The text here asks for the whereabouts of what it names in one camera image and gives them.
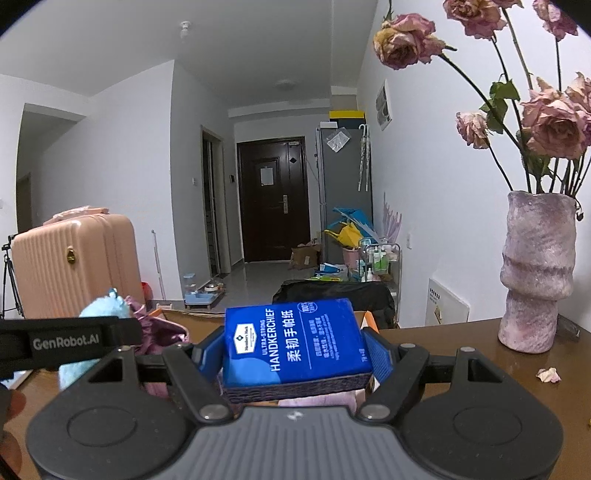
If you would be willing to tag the pet feeder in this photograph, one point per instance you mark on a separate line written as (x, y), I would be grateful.
(203, 293)

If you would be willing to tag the blue handkerchief pack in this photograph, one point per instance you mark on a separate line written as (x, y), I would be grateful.
(295, 341)

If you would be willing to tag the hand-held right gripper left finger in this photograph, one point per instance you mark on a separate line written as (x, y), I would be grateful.
(210, 357)

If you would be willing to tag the round ceiling light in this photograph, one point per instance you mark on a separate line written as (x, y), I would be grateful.
(286, 84)

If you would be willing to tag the black duffel bag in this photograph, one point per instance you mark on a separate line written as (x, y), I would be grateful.
(332, 295)

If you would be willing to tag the bunch of dried roses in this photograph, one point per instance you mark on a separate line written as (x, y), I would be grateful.
(549, 120)

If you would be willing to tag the yellow box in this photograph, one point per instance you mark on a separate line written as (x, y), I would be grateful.
(347, 115)

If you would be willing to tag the dark brown door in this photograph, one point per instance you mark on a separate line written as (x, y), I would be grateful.
(270, 212)

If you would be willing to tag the black tripod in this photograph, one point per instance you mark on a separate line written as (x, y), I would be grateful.
(10, 277)

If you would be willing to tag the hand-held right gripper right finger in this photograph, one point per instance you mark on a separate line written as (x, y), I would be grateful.
(379, 357)

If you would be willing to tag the purple coral decoration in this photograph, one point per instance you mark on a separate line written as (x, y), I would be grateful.
(392, 217)

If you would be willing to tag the white folded umbrella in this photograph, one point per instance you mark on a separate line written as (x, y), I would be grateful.
(364, 157)

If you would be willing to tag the pink ribbed suitcase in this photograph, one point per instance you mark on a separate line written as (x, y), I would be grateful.
(78, 263)

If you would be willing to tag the white door notice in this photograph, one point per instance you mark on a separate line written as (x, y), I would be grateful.
(266, 176)

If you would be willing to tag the mauve textured vase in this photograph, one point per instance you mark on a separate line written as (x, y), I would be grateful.
(538, 272)

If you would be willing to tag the blue and yellow toy pile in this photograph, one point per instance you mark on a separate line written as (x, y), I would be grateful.
(348, 228)

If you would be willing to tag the fallen rose petal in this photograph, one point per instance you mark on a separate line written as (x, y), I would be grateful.
(548, 374)

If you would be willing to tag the light blue plush toy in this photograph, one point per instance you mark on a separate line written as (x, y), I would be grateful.
(104, 307)

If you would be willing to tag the white wall panel box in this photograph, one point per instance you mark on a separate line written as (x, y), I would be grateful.
(383, 105)

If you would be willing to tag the small brown carton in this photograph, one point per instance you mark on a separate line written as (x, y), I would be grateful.
(305, 257)

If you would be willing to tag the thin mop stick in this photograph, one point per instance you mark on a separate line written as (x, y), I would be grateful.
(158, 265)

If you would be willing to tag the grey fridge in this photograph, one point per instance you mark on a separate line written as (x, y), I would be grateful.
(344, 198)

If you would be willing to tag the person's left hand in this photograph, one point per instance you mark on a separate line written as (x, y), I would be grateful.
(11, 404)

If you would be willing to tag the ceiling smoke detector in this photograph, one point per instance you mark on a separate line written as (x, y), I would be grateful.
(185, 28)

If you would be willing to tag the clear plastic bag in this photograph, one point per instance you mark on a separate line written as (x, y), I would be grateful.
(338, 141)

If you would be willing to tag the dark woven pouch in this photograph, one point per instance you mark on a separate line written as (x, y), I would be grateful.
(295, 392)

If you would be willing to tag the white flat board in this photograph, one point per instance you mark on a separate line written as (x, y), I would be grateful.
(448, 302)

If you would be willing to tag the pink bucket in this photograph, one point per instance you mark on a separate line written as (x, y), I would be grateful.
(351, 258)

